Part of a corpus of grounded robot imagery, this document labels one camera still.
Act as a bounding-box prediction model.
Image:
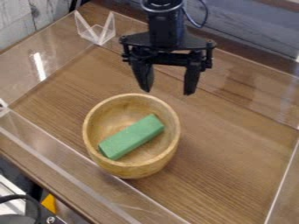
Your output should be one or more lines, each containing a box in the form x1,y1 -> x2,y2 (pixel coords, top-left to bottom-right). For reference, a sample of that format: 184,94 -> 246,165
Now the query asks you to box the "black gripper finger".
183,63 -> 202,95
131,60 -> 155,92

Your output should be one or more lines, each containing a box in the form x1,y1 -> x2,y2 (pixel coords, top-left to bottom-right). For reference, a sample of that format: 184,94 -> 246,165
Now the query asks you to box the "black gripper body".
119,0 -> 216,72

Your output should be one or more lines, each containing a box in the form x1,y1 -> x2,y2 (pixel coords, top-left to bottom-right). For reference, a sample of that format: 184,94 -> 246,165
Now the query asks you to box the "green rectangular block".
98,114 -> 164,160

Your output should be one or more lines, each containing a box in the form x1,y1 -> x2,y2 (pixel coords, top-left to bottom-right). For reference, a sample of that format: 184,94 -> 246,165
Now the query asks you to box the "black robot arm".
119,0 -> 216,95

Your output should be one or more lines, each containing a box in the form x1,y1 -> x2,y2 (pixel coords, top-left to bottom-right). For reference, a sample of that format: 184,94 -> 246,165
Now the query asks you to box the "brown wooden bowl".
82,93 -> 182,179

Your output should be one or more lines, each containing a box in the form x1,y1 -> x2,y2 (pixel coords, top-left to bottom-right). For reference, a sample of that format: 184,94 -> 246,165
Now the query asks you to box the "clear acrylic corner bracket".
74,11 -> 116,46

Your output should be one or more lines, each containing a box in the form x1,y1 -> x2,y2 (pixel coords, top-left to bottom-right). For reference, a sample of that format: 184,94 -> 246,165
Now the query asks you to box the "clear acrylic front wall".
0,100 -> 188,224

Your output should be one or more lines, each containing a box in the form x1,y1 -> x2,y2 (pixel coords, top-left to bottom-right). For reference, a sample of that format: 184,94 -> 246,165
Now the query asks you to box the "black cable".
0,195 -> 44,224

